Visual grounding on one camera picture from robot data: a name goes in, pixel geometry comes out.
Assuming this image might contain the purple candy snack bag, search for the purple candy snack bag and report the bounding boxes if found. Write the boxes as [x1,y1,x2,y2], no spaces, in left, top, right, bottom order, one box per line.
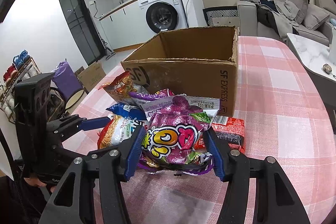
[138,94,220,176]

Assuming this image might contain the orange noodle snack bag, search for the orange noodle snack bag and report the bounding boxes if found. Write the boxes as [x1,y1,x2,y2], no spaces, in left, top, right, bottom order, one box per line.
[98,71,149,105]

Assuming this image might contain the purple white snack bag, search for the purple white snack bag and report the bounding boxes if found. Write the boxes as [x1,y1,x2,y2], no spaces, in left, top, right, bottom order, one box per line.
[128,89,220,120]

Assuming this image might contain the person's left hand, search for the person's left hand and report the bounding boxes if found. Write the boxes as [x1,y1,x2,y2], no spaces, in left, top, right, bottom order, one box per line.
[24,177,56,193]

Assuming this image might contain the small cardboard box on floor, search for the small cardboard box on floor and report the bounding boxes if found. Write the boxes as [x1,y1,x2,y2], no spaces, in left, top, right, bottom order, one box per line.
[75,62,106,93]

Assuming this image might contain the shoe rack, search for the shoe rack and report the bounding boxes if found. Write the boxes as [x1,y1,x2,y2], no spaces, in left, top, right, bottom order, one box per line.
[1,50,41,124]

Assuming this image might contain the red black snack packet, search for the red black snack packet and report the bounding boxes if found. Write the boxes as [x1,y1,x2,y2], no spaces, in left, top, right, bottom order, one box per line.
[192,112,245,153]

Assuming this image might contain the kitchen counter cabinets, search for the kitchen counter cabinets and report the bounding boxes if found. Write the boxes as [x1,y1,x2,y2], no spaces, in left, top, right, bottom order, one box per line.
[100,0,156,50]

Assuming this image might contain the black glass door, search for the black glass door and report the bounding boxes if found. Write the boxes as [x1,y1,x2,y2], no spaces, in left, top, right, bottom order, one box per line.
[59,0,105,65]

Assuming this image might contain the brown cardboard SF box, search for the brown cardboard SF box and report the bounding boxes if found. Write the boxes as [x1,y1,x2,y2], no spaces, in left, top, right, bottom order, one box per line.
[121,26,239,117]

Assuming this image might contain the white washing machine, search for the white washing machine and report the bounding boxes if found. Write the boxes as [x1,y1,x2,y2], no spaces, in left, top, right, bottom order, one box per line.
[137,0,188,34]

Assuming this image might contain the white marble coffee table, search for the white marble coffee table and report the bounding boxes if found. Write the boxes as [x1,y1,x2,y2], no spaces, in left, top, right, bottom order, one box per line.
[286,33,335,130]

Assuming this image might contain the white electric kettle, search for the white electric kettle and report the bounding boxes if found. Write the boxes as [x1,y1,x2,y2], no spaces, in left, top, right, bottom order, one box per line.
[328,26,336,64]

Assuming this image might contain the black patterned chair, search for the black patterned chair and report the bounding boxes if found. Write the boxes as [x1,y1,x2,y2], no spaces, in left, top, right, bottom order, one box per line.
[203,6,240,27]

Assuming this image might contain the grey sofa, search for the grey sofa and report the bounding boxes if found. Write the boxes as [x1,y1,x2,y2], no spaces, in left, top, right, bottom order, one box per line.
[237,0,335,46]

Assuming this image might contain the clothes pile on sofa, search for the clothes pile on sofa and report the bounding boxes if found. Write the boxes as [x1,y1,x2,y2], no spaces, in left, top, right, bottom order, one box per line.
[256,0,310,42]

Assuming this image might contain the grey cushion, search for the grey cushion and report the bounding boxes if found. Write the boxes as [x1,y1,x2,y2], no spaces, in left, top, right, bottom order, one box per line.
[303,4,330,31]

